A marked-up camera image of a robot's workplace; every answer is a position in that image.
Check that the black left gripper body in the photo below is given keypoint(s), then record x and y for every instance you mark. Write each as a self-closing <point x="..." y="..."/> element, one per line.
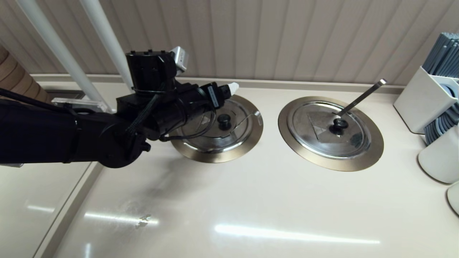
<point x="161" y="100"/>

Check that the grey taped left gripper finger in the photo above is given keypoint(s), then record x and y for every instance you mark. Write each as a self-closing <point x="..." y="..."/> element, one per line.
<point x="212" y="97"/>
<point x="229" y="89"/>

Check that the hinged steel lid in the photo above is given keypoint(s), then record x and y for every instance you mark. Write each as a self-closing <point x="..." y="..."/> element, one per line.
<point x="236" y="107"/>

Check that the steel lid with triangle mark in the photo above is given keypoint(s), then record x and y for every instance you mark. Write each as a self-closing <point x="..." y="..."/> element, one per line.
<point x="355" y="138"/>

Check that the brass ringed counter well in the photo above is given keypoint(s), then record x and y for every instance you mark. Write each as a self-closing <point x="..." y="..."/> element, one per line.
<point x="378" y="148"/>
<point x="256" y="138"/>

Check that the clear acrylic sign block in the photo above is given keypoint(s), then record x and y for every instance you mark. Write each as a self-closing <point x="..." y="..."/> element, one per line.
<point x="86" y="105"/>

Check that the white slanted pole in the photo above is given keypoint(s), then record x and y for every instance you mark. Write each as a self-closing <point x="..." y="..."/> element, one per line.
<point x="107" y="39"/>
<point x="53" y="46"/>

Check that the steel framed dark panel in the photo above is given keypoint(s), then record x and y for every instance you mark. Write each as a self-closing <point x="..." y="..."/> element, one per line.
<point x="70" y="94"/>

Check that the bamboo steamer stack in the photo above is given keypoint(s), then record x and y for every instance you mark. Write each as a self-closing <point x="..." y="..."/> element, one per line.
<point x="16" y="79"/>

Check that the white utensil holder box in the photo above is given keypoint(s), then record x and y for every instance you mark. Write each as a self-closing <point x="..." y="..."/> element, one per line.
<point x="419" y="104"/>

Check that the grey stacked discs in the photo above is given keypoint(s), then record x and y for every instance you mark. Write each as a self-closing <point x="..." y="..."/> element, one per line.
<point x="443" y="124"/>

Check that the grey stick bundle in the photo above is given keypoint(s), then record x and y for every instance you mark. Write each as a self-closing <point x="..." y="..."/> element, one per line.
<point x="444" y="55"/>

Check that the white cylindrical container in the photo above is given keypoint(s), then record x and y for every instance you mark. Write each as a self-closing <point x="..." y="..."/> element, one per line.
<point x="441" y="156"/>

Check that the white bowl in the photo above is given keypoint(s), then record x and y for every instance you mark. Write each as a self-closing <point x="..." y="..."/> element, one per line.
<point x="454" y="199"/>

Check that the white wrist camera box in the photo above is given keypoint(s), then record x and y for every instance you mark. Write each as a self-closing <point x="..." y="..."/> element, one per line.
<point x="180" y="59"/>

